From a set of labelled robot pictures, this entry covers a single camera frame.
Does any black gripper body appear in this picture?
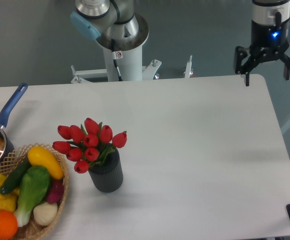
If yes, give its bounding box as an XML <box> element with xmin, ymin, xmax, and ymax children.
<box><xmin>249</xmin><ymin>21</ymin><xmax>289</xmax><ymax>63</ymax></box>

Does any red tulip bouquet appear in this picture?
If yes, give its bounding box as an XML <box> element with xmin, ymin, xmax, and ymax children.
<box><xmin>52</xmin><ymin>117</ymin><xmax>127</xmax><ymax>174</ymax></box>

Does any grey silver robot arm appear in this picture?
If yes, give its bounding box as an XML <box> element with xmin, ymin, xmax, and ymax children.
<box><xmin>70</xmin><ymin>0</ymin><xmax>290</xmax><ymax>85</ymax></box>

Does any dark grey ribbed vase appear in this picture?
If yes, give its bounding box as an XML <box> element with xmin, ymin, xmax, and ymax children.
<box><xmin>88</xmin><ymin>149</ymin><xmax>124</xmax><ymax>193</ymax></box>

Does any purple red onion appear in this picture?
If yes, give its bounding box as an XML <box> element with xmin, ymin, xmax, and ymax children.
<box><xmin>46</xmin><ymin>180</ymin><xmax>64</xmax><ymax>204</ymax></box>

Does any yellow squash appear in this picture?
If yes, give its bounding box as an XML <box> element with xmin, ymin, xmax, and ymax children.
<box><xmin>28</xmin><ymin>146</ymin><xmax>64</xmax><ymax>180</ymax></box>

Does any green bok choy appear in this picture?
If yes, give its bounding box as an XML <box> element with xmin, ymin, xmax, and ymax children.
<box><xmin>14</xmin><ymin>165</ymin><xmax>51</xmax><ymax>228</ymax></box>

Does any white garlic bulb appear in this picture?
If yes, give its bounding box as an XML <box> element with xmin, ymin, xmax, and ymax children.
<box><xmin>33</xmin><ymin>202</ymin><xmax>58</xmax><ymax>226</ymax></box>

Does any woven wicker basket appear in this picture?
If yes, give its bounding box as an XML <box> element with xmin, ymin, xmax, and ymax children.
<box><xmin>0</xmin><ymin>143</ymin><xmax>69</xmax><ymax>240</ymax></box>

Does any dark green cucumber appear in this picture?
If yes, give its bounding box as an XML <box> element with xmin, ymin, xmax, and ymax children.
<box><xmin>0</xmin><ymin>158</ymin><xmax>32</xmax><ymax>195</ymax></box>

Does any orange fruit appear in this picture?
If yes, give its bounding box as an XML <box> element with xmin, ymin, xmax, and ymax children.
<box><xmin>0</xmin><ymin>210</ymin><xmax>18</xmax><ymax>240</ymax></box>

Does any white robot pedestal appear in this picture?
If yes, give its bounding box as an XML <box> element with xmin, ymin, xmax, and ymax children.
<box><xmin>102</xmin><ymin>46</ymin><xmax>143</xmax><ymax>82</ymax></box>

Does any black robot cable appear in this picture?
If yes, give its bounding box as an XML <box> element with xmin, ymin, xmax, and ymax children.
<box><xmin>110</xmin><ymin>39</ymin><xmax>124</xmax><ymax>82</ymax></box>

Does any white metal base frame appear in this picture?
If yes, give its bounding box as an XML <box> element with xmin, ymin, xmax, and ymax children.
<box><xmin>71</xmin><ymin>55</ymin><xmax>193</xmax><ymax>84</ymax></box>

